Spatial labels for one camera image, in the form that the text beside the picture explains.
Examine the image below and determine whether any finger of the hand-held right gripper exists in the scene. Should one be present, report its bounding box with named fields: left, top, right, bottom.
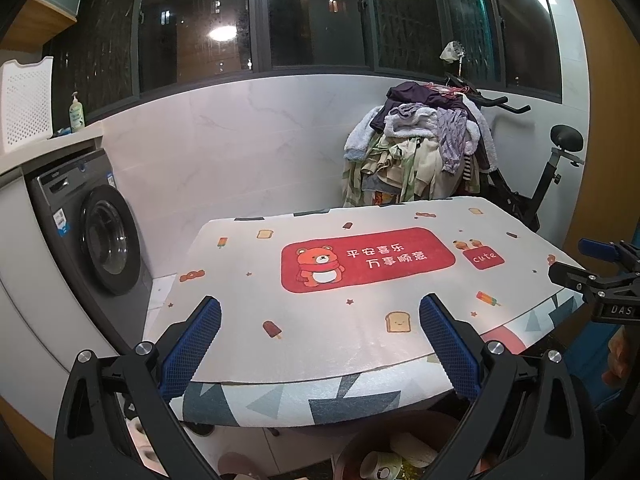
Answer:
left=579, top=237, right=640, bottom=271
left=548, top=262, right=640, bottom=305

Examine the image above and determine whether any person's blue clothing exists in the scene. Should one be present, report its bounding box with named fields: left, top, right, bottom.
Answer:
left=570, top=320, right=632, bottom=406

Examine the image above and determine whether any brown waste bin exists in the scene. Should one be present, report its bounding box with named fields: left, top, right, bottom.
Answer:
left=332, top=412, right=501, bottom=480

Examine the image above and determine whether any black exercise bike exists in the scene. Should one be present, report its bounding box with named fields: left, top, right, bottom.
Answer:
left=445, top=72, right=586, bottom=233

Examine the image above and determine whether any pale slipper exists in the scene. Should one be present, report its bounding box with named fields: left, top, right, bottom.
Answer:
left=125, top=416, right=168, bottom=467

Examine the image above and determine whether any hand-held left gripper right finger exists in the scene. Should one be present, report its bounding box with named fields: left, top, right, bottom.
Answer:
left=419, top=294, right=586, bottom=480

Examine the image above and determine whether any person's right hand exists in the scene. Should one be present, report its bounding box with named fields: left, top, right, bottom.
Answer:
left=602, top=332, right=636, bottom=387

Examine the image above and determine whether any white perforated laundry basket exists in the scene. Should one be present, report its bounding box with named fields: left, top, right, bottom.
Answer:
left=0, top=57, right=53, bottom=153

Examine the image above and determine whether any pump soap bottle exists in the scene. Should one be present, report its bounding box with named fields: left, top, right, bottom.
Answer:
left=68, top=91, right=86, bottom=134

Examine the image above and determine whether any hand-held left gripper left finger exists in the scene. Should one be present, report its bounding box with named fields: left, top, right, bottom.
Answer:
left=54, top=296, right=223, bottom=480

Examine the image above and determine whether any pile of clothes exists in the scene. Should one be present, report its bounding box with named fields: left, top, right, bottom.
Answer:
left=342, top=81, right=498, bottom=208

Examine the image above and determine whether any pink clothes hanger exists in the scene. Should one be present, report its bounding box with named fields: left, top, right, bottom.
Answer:
left=427, top=82, right=472, bottom=97

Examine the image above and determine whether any grey washing machine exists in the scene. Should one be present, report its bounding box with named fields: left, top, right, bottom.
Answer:
left=24, top=147, right=153, bottom=341

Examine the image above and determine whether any wooden wall cabinet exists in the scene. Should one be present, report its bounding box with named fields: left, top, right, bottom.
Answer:
left=0, top=0, right=78, bottom=51

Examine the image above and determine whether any white countertop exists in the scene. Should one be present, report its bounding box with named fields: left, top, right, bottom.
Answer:
left=0, top=132, right=103, bottom=178

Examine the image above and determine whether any dark framed window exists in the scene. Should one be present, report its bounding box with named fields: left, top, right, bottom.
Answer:
left=42, top=0, right=563, bottom=126

